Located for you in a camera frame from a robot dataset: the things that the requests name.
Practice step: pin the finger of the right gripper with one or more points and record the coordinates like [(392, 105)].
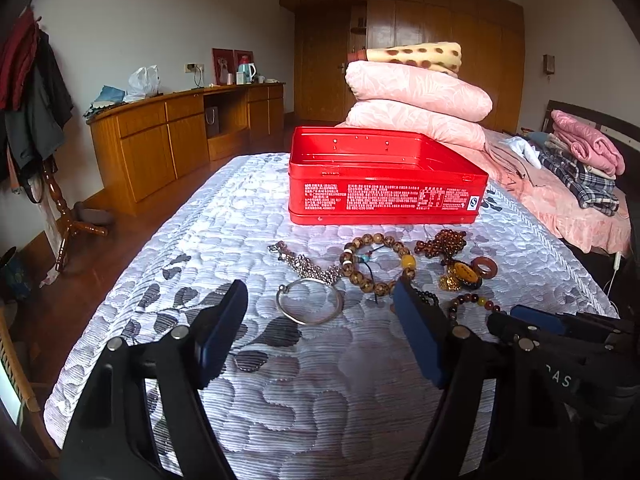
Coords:
[(551, 323)]

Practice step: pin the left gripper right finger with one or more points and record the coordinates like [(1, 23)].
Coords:
[(458, 362)]

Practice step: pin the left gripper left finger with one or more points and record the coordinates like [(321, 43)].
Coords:
[(110, 435)]

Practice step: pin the pink bed cover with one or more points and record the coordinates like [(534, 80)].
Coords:
[(557, 208)]

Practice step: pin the white quilted leaf bedspread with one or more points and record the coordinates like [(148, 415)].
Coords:
[(304, 394)]

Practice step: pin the plaid folded clothes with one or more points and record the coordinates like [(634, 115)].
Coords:
[(592, 191)]

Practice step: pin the white cloth on bed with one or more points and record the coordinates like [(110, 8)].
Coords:
[(521, 147)]

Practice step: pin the folded pink garment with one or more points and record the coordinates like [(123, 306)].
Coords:
[(587, 144)]

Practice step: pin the grey-brown folded garment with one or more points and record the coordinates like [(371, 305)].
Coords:
[(505, 157)]

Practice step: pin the dark wooden headboard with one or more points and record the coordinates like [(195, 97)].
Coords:
[(624, 135)]

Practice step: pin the red metal tin box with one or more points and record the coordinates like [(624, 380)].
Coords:
[(360, 176)]

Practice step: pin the wooden coat rack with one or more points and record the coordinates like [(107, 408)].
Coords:
[(68, 226)]

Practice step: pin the lower pink folded quilt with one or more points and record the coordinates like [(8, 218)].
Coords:
[(391, 115)]

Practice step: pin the yellow brown-spotted blanket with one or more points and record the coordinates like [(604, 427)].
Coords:
[(443, 57)]

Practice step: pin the wooden sideboard cabinet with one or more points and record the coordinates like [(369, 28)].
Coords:
[(146, 147)]

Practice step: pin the blue folded cloth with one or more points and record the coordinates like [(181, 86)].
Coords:
[(107, 98)]

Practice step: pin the hanging dark clothes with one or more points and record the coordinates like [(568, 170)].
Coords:
[(35, 103)]

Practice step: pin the teal electric kettle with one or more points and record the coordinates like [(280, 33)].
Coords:
[(246, 70)]

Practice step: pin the white plastic bag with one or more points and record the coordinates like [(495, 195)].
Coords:
[(142, 84)]

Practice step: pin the wooden wardrobe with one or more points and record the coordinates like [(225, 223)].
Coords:
[(490, 32)]

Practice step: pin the wall switch box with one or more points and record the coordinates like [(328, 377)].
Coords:
[(548, 64)]

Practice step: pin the red picture frame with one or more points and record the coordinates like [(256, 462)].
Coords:
[(226, 62)]

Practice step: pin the wall power outlet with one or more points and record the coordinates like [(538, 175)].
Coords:
[(194, 68)]

